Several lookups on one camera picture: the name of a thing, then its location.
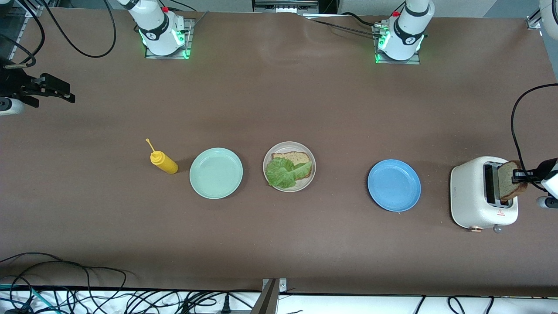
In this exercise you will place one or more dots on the mint green plate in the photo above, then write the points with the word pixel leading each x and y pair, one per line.
pixel 216 173

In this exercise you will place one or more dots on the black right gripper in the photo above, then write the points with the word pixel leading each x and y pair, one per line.
pixel 14 83

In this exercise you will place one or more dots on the yellow mustard squeeze bottle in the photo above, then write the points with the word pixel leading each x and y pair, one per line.
pixel 165 162

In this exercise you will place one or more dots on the grey metal mount bracket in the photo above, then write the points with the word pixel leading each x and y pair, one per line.
pixel 268 301

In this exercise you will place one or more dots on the black power plug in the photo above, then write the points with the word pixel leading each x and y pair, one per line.
pixel 226 305

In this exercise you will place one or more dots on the black equipment box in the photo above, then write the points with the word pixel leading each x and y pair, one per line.
pixel 285 5

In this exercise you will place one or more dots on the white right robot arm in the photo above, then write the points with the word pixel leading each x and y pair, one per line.
pixel 157 30

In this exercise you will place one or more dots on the brown bread slice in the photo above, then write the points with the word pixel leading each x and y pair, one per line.
pixel 296 158
pixel 505 183

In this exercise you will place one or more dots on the aluminium profile rail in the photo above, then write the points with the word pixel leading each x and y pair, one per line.
pixel 35 12
pixel 531 24

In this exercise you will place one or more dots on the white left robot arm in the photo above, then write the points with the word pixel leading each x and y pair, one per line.
pixel 409 30

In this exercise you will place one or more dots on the white two-slot toaster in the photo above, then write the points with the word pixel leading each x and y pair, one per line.
pixel 468 196

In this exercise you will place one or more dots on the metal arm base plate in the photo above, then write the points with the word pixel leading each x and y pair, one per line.
pixel 187 43
pixel 399 62

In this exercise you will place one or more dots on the beige plate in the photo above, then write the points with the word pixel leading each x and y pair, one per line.
pixel 283 147

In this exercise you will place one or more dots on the blue plate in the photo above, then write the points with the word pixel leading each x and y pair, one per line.
pixel 394 185

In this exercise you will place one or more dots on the green lettuce leaf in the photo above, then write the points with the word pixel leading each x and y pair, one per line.
pixel 281 174

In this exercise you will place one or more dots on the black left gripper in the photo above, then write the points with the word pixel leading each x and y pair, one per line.
pixel 534 174

